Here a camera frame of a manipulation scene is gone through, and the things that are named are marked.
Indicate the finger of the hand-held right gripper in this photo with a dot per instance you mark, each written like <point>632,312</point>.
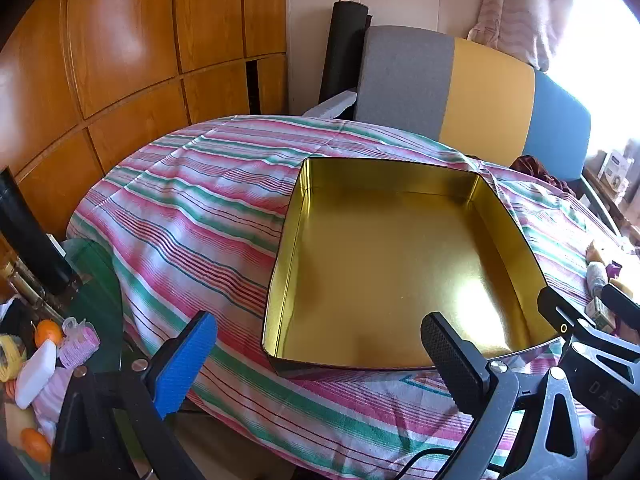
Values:
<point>625,307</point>
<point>555,310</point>

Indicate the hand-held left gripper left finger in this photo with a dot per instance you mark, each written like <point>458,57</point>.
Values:
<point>182,365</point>

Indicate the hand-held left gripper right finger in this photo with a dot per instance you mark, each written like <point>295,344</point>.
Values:
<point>450,360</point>

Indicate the yellow bread cube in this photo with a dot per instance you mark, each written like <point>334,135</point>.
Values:
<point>626,286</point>
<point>597,251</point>

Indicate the cracker packet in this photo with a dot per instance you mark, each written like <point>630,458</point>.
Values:
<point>600,314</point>

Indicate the purple packet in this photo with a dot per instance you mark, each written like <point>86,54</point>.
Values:
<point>615,269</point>

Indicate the plastic white ball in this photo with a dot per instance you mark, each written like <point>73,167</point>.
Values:
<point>596,279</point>

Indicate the gold tin box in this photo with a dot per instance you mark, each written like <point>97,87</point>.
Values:
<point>400,270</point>

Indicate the wooden side desk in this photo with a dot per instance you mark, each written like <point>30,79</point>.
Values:
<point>607,205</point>

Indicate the glass side table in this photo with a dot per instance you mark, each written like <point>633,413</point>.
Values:
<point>100,285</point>

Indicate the orange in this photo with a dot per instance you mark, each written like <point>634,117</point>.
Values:
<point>48,333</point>
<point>36,444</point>

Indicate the dark red cloth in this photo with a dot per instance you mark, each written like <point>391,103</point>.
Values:
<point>542,172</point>

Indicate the white box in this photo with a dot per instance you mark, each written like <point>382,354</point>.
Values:
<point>614,169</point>

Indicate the striped tablecloth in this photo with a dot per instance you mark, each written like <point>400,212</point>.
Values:
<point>200,220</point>

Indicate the white bottle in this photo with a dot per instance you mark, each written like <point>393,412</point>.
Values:
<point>35,372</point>

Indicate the brass stand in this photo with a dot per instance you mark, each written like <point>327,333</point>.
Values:
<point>27,285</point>

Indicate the black pole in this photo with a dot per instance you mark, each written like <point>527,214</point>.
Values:
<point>35,240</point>

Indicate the grey yellow blue chair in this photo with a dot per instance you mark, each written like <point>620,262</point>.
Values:
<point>490,95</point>

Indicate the window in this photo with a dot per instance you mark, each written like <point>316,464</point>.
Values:
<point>600,60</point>

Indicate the pink patterned curtain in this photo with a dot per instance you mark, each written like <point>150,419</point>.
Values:
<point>520,10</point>

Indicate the wooden wardrobe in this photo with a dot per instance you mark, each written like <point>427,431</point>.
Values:
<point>125,60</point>

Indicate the black rolled mat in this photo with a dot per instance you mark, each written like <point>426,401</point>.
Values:
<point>345,50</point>

